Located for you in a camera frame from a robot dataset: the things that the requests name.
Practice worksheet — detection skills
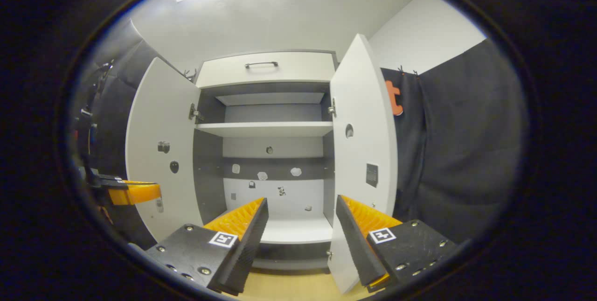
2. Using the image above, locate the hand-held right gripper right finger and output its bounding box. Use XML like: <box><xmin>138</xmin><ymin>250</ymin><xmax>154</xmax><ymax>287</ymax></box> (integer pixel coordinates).
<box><xmin>335</xmin><ymin>195</ymin><xmax>460</xmax><ymax>293</ymax></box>

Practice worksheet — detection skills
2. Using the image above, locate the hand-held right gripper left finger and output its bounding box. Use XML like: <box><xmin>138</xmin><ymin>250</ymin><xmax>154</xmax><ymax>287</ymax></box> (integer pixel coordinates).
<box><xmin>146</xmin><ymin>197</ymin><xmax>270</xmax><ymax>296</ymax></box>

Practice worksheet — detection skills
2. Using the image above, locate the beige double-door shoe cabinet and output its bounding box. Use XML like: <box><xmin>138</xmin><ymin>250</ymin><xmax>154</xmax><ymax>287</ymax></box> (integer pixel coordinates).
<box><xmin>192</xmin><ymin>50</ymin><xmax>339</xmax><ymax>273</ymax></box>

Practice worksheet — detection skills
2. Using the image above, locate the cabinet door with camera sticker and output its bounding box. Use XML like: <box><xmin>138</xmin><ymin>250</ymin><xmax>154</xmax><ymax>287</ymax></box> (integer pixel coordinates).
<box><xmin>125</xmin><ymin>57</ymin><xmax>204</xmax><ymax>243</ymax></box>

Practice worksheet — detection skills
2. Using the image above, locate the cabinet door with headphone sticker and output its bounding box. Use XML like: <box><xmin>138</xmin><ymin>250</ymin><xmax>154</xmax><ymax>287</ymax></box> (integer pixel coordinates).
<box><xmin>326</xmin><ymin>34</ymin><xmax>398</xmax><ymax>294</ymax></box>

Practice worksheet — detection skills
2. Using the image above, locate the white cabinet base board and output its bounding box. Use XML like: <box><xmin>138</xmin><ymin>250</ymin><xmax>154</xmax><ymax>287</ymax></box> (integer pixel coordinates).
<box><xmin>259</xmin><ymin>211</ymin><xmax>334</xmax><ymax>245</ymax></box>

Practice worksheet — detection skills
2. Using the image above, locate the white cabinet shelf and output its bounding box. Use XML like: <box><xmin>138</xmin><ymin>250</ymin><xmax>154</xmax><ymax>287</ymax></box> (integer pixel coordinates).
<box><xmin>195</xmin><ymin>121</ymin><xmax>334</xmax><ymax>138</ymax></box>

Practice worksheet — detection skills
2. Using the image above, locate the beige cabinet drawer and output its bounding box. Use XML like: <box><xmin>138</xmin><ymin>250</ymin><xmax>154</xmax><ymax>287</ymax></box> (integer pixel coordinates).
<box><xmin>196</xmin><ymin>51</ymin><xmax>336</xmax><ymax>88</ymax></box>

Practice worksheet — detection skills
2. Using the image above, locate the black backdrop cloth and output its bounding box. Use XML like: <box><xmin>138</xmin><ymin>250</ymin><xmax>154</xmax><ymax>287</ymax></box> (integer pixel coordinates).
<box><xmin>70</xmin><ymin>21</ymin><xmax>199</xmax><ymax>250</ymax></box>
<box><xmin>380</xmin><ymin>37</ymin><xmax>530</xmax><ymax>245</ymax></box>

